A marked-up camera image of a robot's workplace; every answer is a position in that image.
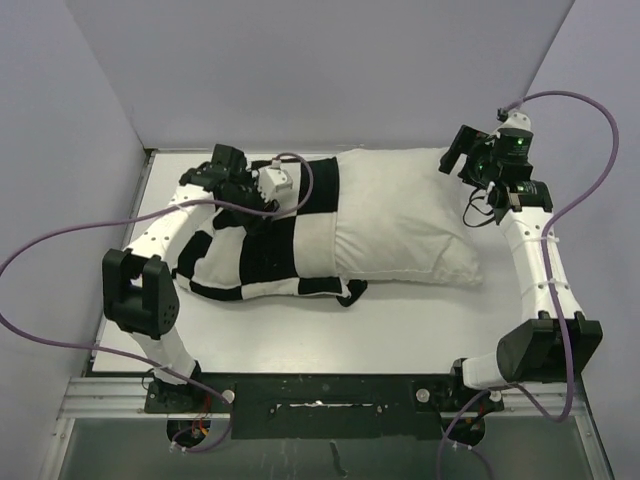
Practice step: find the black white checkered pillowcase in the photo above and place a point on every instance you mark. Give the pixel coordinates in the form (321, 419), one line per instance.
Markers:
(293, 255)

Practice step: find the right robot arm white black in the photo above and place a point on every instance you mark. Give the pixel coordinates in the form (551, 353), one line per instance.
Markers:
(554, 340)

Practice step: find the white pillow insert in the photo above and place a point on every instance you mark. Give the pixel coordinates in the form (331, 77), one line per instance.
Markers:
(399, 219)

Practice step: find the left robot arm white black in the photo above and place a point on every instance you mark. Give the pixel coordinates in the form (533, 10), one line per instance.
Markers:
(139, 295)

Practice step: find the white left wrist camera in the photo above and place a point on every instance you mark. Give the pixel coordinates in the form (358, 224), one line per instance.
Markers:
(273, 181)

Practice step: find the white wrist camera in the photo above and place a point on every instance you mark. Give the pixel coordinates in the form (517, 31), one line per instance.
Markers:
(513, 123)
(273, 181)

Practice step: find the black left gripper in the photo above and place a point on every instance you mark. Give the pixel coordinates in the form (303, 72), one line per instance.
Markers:
(253, 222)

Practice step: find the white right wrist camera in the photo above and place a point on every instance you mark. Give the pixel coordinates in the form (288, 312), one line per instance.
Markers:
(513, 123)

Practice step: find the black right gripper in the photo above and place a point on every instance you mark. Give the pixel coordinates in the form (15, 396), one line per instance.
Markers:
(472, 143)

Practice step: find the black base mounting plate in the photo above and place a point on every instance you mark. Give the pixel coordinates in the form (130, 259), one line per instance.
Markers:
(324, 406)

